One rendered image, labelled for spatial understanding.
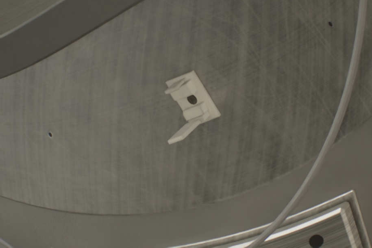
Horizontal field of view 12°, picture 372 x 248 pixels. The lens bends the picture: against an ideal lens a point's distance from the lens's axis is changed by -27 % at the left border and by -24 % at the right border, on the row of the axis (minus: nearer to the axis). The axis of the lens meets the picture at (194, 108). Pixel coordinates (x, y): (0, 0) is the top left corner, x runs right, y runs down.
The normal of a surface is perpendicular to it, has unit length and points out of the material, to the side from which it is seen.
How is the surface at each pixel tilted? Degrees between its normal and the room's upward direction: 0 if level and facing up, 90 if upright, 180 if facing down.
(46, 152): 90
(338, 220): 90
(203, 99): 90
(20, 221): 90
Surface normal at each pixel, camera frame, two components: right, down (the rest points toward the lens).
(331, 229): -0.49, 0.48
